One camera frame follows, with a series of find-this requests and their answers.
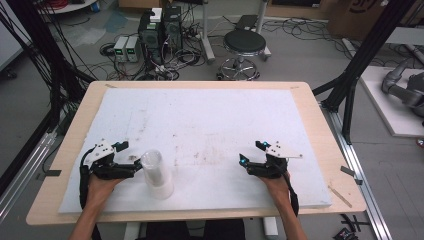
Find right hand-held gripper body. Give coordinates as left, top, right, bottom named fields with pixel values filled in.
left=246, top=141, right=304, bottom=179

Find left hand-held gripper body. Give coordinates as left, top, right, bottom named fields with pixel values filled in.
left=79, top=139, right=136, bottom=181

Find clear plastic cup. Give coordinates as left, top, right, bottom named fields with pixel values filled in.
left=140, top=149, right=166, bottom=188

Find white plastic cup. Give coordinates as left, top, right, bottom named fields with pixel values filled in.
left=146, top=173, right=175, bottom=201

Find person's right hand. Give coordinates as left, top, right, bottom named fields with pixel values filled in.
left=259, top=172, right=293, bottom=207

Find person's left hand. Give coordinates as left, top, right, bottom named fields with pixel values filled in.
left=84, top=174, right=125, bottom=210

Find white foam mat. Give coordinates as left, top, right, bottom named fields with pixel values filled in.
left=58, top=87, right=333, bottom=215

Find white table leg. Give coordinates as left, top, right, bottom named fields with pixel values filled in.
left=262, top=216, right=280, bottom=240
left=123, top=221, right=142, bottom=240

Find thin wooden stick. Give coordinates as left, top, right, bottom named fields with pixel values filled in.
left=327, top=184, right=353, bottom=209

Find grey tape piece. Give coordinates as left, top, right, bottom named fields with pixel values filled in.
left=339, top=165, right=356, bottom=177

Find grey power supply unit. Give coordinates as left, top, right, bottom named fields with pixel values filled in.
left=113, top=35, right=130, bottom=63
left=125, top=35, right=141, bottom=63

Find black parts on floor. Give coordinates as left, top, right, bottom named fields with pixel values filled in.
left=332, top=214, right=372, bottom=240

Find black round stool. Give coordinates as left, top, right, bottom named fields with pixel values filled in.
left=217, top=29, right=268, bottom=81

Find black computer tower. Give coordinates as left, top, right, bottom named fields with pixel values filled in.
left=162, top=4, right=184, bottom=52
left=137, top=9, right=165, bottom=65

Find white metal stand leg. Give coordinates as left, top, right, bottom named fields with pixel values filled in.
left=255, top=0, right=272, bottom=62
left=199, top=0, right=217, bottom=65

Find black flat laptop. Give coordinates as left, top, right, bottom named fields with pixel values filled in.
left=234, top=14, right=260, bottom=32

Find white floor board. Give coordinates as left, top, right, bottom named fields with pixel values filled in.
left=359, top=65, right=424, bottom=139

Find small white box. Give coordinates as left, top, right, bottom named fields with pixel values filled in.
left=149, top=7, right=164, bottom=24

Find white round table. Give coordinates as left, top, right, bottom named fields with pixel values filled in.
left=37, top=0, right=98, bottom=15

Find cardboard box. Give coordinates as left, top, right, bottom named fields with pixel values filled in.
left=327, top=0, right=424, bottom=42

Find black gripper strap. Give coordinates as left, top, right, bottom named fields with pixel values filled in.
left=282, top=172, right=300, bottom=218
left=78, top=149, right=96, bottom=212

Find aluminium floor rail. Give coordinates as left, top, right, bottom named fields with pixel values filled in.
left=0, top=130, right=58, bottom=222
left=320, top=102, right=394, bottom=240

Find black metal frame post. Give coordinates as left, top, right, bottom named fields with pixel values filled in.
left=312, top=0, right=418, bottom=145
left=5, top=0, right=95, bottom=138

